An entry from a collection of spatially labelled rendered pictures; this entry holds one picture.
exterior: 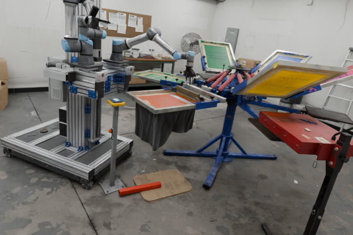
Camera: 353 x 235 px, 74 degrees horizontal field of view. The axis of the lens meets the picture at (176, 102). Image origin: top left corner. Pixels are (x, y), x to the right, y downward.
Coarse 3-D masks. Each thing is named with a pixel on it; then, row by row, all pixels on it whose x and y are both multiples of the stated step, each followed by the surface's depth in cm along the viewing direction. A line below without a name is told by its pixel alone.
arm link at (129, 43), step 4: (156, 28) 254; (160, 32) 258; (140, 36) 262; (144, 36) 260; (160, 36) 262; (124, 40) 270; (128, 40) 269; (132, 40) 266; (136, 40) 265; (140, 40) 264; (144, 40) 263; (128, 44) 269; (132, 44) 268; (136, 44) 269; (128, 48) 273
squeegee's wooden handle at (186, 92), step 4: (176, 88) 273; (180, 88) 267; (184, 88) 263; (180, 92) 268; (184, 92) 262; (188, 92) 257; (192, 92) 252; (188, 96) 258; (192, 96) 252; (196, 96) 247
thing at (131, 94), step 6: (144, 90) 260; (150, 90) 264; (156, 90) 267; (162, 90) 271; (168, 90) 277; (132, 96) 234; (138, 102) 226; (144, 102) 220; (150, 108) 209; (162, 108) 211; (168, 108) 213; (174, 108) 217; (180, 108) 221; (186, 108) 227; (192, 108) 231
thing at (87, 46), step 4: (80, 40) 212; (84, 40) 212; (88, 40) 213; (80, 44) 210; (84, 44) 212; (88, 44) 214; (92, 44) 219; (84, 48) 213; (88, 48) 215; (92, 48) 220; (80, 52) 216; (84, 52) 215; (88, 52) 216; (92, 52) 222
